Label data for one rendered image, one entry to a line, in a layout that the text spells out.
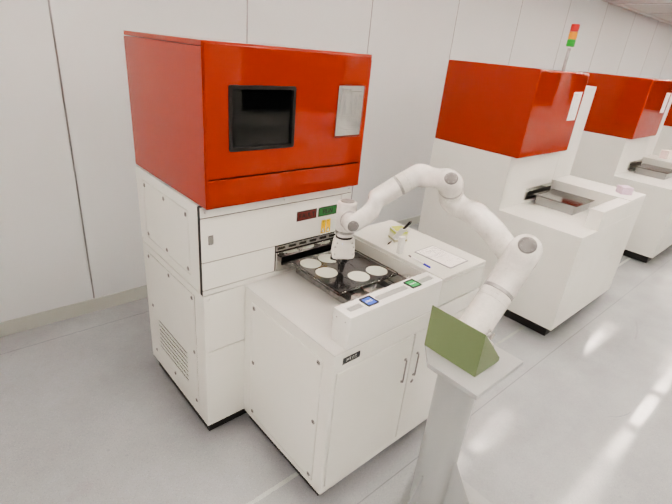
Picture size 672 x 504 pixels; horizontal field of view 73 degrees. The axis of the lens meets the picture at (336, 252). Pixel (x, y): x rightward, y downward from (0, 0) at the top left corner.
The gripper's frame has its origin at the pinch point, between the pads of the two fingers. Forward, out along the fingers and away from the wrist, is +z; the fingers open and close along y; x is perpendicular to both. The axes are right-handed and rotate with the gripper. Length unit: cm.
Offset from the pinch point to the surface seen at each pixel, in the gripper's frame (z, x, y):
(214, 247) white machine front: -11, -4, -55
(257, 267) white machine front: 3.7, 7.1, -37.2
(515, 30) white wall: -125, 359, 268
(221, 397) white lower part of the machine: 70, -3, -54
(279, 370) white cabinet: 39, -22, -28
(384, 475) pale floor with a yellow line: 93, -38, 23
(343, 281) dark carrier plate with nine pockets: 2.8, -8.7, -0.3
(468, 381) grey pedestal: 11, -67, 33
